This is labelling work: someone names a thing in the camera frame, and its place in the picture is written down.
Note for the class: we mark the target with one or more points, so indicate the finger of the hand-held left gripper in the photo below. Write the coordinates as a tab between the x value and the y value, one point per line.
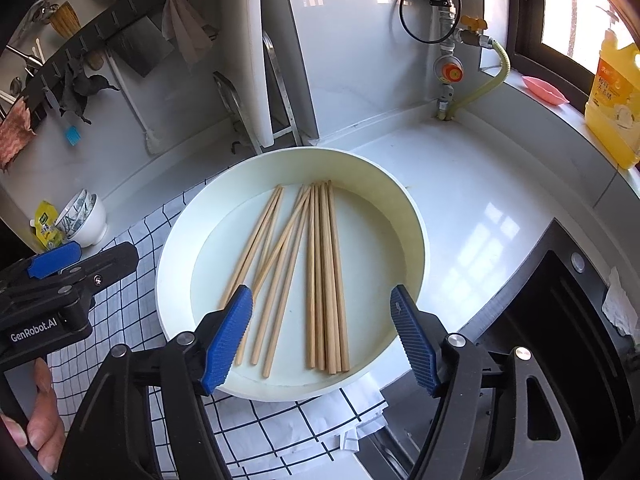
52	260
105	270

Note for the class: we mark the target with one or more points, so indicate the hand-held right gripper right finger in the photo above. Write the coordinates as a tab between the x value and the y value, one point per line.
415	340

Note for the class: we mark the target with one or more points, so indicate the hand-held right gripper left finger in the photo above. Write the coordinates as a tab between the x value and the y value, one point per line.
227	340

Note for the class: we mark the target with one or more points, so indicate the bundle of wooden chopsticks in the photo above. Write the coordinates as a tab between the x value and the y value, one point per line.
325	285

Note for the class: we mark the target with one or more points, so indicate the white round tray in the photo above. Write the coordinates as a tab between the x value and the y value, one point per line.
380	240

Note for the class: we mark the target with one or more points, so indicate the person's left hand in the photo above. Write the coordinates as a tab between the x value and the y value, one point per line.
50	420

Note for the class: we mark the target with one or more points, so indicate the yellow green pouch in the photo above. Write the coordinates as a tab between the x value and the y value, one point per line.
46	230

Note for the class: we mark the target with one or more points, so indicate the white ceramic bowl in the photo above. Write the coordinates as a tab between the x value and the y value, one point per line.
92	225

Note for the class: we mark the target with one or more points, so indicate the black white checkered cloth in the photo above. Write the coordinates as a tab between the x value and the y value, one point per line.
135	310

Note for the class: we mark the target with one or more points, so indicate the blue patterned bowl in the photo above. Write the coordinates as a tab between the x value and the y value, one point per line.
72	212

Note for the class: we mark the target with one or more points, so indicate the blue silicone brush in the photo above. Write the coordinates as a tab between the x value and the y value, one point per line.
72	136

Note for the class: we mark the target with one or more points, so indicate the pink rag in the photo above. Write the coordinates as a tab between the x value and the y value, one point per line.
15	135

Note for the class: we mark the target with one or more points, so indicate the white dish brush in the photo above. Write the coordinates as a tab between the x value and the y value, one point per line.
152	142

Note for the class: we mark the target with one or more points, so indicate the black gas stove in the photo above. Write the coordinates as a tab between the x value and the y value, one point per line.
550	310

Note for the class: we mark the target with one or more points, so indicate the dark hanging cloth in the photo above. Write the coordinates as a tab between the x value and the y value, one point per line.
95	85

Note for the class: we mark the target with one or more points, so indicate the white crumpled tissue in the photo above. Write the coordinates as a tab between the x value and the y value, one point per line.
617	305

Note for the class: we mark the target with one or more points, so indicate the white cutting board on rack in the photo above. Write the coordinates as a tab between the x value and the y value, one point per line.
223	80

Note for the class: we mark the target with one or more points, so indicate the steel cleaver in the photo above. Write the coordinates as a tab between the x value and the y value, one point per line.
140	45

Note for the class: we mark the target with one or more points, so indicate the beige hanging cloth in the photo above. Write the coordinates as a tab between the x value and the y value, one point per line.
187	35

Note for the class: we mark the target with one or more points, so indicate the gas regulator with orange knob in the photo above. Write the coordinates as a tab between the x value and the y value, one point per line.
450	71

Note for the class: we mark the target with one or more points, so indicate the pink dish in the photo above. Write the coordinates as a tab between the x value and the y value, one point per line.
545	91

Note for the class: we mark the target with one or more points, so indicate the yellow liquid bottle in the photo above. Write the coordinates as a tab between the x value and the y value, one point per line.
612	110

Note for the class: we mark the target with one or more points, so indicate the dark framed window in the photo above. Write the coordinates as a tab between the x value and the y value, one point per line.
575	10

